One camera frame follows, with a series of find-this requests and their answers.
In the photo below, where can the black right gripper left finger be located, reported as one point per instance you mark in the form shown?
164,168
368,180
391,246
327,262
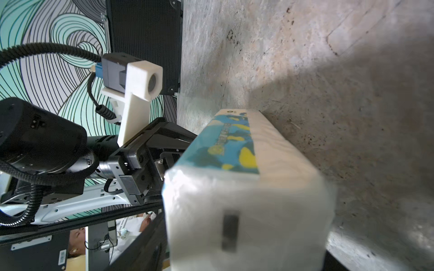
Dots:
147,252

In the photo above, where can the black briefcase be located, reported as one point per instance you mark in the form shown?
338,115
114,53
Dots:
150,30

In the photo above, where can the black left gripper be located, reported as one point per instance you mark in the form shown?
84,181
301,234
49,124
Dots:
139,166

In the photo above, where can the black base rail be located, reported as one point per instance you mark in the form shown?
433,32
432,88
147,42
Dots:
82,221

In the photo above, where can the elephant print tissue pack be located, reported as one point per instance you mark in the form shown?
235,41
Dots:
243,198

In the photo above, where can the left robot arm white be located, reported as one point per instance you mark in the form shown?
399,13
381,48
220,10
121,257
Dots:
56,170

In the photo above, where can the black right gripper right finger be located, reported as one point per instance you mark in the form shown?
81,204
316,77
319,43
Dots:
332,264

